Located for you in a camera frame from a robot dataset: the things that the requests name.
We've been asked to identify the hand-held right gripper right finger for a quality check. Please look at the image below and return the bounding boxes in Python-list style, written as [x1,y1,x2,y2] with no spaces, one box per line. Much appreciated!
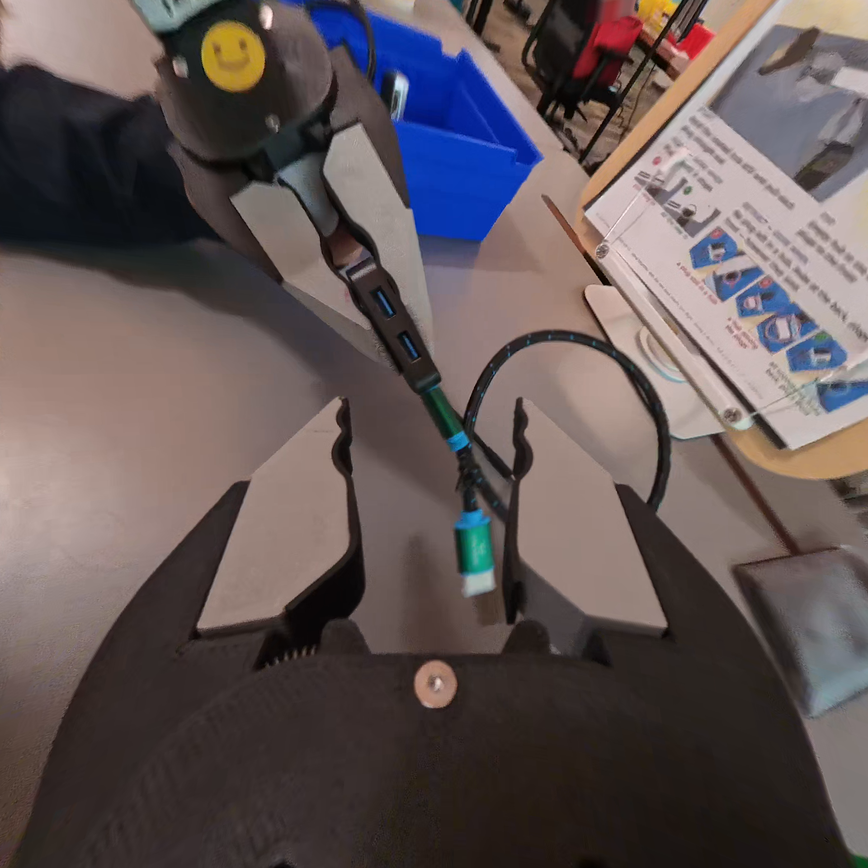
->
[502,397,670,653]

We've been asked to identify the person's left hand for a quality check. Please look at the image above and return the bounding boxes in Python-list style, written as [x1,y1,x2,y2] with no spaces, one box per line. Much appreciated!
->
[325,228,365,267]

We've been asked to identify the brushed metal hub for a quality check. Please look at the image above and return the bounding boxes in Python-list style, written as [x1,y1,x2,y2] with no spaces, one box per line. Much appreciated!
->
[380,71,412,124]

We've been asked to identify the small black hub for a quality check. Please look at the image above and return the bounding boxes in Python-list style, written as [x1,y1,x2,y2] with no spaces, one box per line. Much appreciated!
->
[342,261,443,396]

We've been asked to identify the wooden stand board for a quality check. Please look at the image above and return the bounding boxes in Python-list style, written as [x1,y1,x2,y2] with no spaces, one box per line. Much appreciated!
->
[575,0,868,480]

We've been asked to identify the white stand base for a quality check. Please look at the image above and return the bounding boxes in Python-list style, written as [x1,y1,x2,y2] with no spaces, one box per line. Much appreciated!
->
[585,285,755,442]

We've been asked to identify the person's left forearm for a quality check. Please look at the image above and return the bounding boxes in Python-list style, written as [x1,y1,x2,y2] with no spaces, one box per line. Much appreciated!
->
[0,64,219,246]

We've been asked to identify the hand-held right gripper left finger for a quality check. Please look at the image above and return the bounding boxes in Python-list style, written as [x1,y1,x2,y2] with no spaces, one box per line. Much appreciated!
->
[197,396,367,643]

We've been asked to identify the black braided cable green plugs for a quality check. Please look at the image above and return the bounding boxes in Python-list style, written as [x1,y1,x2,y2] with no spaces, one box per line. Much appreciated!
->
[420,331,672,599]
[305,0,378,84]

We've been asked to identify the blue storage bin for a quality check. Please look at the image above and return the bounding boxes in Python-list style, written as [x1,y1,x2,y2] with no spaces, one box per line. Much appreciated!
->
[285,0,545,243]

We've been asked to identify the black chair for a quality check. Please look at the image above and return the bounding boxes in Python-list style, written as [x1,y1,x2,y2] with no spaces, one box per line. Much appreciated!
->
[522,0,644,122]

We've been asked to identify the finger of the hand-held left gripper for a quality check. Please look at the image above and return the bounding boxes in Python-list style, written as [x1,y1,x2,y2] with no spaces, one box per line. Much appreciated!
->
[231,180,401,373]
[322,123,435,343]

